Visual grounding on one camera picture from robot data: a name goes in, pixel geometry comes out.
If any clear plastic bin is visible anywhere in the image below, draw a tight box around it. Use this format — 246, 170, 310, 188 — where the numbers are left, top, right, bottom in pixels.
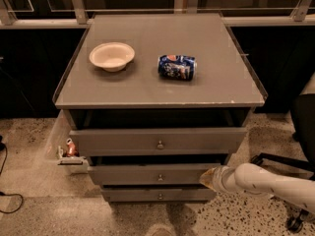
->
44, 111, 89, 174

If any orange bottle in bin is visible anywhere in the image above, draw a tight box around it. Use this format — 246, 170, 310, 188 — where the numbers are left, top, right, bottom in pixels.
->
66, 138, 79, 157

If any grey drawer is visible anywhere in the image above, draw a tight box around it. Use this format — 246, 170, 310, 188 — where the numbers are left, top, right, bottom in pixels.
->
100, 187, 216, 203
70, 128, 246, 156
88, 163, 219, 186

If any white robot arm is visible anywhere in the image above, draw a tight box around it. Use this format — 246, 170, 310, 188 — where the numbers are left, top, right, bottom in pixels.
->
200, 163, 315, 213

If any black office chair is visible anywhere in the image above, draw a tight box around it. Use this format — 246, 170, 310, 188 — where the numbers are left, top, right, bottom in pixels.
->
250, 93, 315, 234

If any metal window railing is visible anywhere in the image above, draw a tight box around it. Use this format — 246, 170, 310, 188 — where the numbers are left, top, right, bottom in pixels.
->
0, 0, 315, 29

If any white paper bowl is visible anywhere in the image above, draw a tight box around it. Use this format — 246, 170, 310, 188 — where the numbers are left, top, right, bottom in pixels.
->
89, 42, 135, 72

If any crushed blue soda can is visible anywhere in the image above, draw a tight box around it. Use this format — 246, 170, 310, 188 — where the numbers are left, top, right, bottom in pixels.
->
157, 55, 197, 81

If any grey drawer cabinet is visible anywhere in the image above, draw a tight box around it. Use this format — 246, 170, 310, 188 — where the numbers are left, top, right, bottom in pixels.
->
54, 14, 267, 189

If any black floor cable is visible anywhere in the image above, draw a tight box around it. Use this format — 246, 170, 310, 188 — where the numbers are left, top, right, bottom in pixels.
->
0, 135, 25, 214

